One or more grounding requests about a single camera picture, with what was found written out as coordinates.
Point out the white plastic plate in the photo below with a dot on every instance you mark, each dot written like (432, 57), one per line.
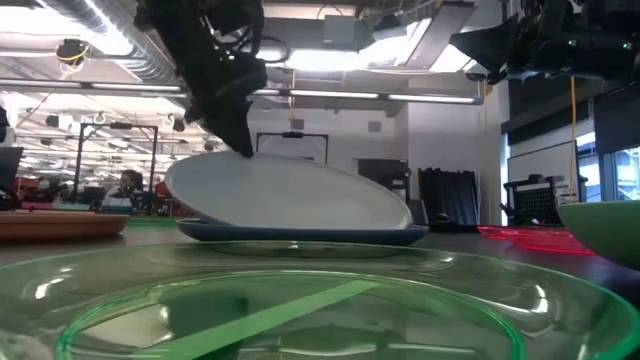
(280, 190)

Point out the long ceiling light bar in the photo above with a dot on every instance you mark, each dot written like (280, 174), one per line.
(90, 86)
(370, 96)

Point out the black pegboard cart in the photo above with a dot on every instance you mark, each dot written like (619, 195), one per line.
(537, 205)

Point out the clear red plastic plate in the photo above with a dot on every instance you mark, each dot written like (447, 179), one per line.
(530, 237)

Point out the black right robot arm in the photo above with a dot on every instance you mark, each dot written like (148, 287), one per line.
(600, 12)

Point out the silver ceiling air duct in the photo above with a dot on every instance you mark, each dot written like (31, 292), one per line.
(145, 55)

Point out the round black ceiling fixture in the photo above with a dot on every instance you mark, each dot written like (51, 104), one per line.
(71, 50)

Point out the low black metal frame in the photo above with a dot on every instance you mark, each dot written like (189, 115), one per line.
(292, 134)

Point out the person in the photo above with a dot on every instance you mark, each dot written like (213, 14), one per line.
(122, 192)

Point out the tall black metal frame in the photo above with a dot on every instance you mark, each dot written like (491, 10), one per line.
(79, 160)

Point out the black curtain panel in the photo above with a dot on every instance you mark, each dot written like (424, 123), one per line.
(447, 197)

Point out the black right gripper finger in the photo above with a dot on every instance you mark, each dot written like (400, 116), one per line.
(507, 75)
(495, 45)

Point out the orange-red plastic plate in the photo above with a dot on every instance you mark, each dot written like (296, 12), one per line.
(60, 226)

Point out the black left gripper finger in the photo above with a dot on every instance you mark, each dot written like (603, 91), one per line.
(202, 117)
(237, 130)

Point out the dark cabinet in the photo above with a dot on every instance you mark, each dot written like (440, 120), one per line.
(382, 175)

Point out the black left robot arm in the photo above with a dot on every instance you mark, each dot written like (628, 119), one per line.
(170, 20)

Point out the clear green striped plate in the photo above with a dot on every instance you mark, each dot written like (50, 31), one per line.
(450, 280)

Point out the large green plastic plate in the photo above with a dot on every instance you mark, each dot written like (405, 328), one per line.
(610, 230)

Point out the dark monitor screen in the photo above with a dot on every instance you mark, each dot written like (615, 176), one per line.
(9, 167)

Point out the blue plastic plate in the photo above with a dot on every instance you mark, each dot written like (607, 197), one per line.
(300, 235)

